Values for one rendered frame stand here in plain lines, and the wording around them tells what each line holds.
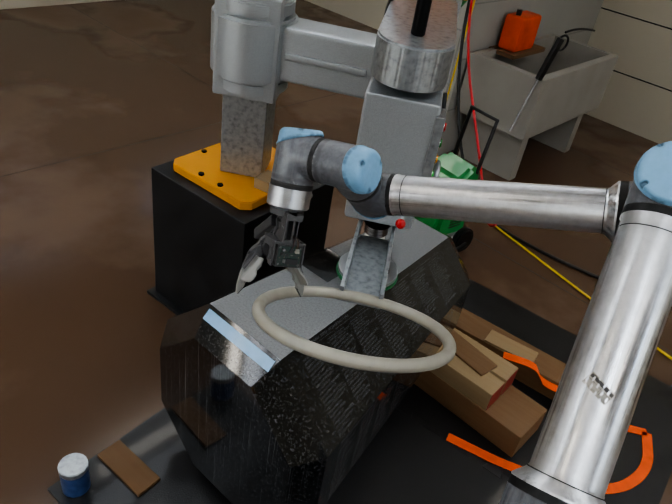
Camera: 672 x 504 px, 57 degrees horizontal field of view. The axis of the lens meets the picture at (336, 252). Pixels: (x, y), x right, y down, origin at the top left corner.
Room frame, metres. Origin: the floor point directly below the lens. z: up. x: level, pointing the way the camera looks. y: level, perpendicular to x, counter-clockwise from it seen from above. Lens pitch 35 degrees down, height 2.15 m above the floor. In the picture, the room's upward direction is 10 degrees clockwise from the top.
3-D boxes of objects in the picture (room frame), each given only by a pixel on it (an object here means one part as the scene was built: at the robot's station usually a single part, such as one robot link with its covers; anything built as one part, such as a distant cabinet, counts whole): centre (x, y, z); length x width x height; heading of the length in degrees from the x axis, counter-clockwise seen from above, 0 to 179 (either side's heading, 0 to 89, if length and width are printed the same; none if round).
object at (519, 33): (5.03, -1.14, 1.00); 0.50 x 0.22 x 0.33; 141
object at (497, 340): (2.33, -0.93, 0.14); 0.25 x 0.10 x 0.01; 62
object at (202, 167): (2.52, 0.47, 0.76); 0.49 x 0.49 x 0.05; 57
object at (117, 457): (1.40, 0.64, 0.02); 0.25 x 0.10 x 0.01; 57
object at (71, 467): (1.29, 0.79, 0.08); 0.10 x 0.10 x 0.13
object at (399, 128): (1.85, -0.13, 1.31); 0.36 x 0.22 x 0.45; 176
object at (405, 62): (2.12, -0.15, 1.60); 0.96 x 0.25 x 0.17; 176
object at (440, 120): (1.70, -0.23, 1.36); 0.08 x 0.03 x 0.28; 176
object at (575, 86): (4.99, -1.37, 0.43); 1.30 x 0.62 x 0.86; 141
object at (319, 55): (2.49, 0.28, 1.35); 0.74 x 0.34 x 0.25; 83
